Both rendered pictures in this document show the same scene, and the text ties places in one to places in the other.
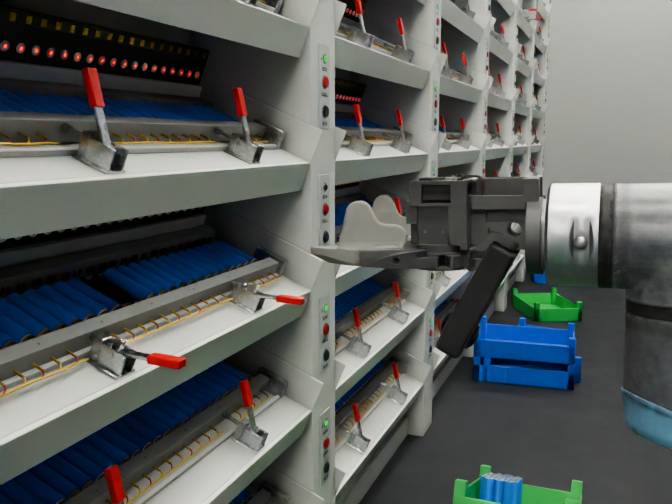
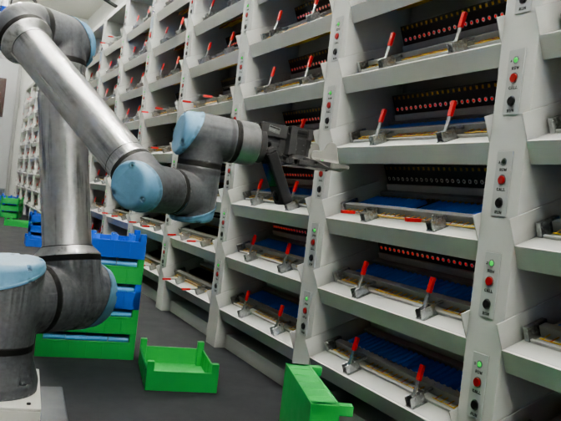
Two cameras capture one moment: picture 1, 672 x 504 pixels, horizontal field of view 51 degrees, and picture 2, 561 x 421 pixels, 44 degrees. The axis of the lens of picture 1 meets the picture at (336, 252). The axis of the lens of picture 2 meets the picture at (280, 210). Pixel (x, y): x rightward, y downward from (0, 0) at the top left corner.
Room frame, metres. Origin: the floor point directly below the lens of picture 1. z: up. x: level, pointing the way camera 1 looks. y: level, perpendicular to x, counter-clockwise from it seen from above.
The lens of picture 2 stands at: (1.67, -1.22, 0.56)
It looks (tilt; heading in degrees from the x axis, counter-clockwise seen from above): 1 degrees down; 133
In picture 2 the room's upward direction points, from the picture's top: 7 degrees clockwise
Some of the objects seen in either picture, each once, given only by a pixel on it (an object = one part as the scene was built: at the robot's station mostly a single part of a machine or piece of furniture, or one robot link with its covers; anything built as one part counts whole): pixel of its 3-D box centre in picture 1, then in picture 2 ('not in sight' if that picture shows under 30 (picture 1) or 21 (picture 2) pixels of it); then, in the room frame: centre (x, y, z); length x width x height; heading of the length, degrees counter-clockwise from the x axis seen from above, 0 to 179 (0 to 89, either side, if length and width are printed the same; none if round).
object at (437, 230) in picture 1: (475, 225); (281, 146); (0.64, -0.13, 0.67); 0.12 x 0.08 x 0.09; 68
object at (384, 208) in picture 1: (381, 223); (331, 156); (0.71, -0.05, 0.66); 0.09 x 0.03 x 0.06; 52
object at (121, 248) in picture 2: not in sight; (95, 240); (-0.30, 0.05, 0.36); 0.30 x 0.20 x 0.08; 61
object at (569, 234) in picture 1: (569, 235); (245, 143); (0.60, -0.20, 0.67); 0.10 x 0.05 x 0.09; 158
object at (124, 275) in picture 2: not in sight; (93, 265); (-0.30, 0.05, 0.28); 0.30 x 0.20 x 0.08; 61
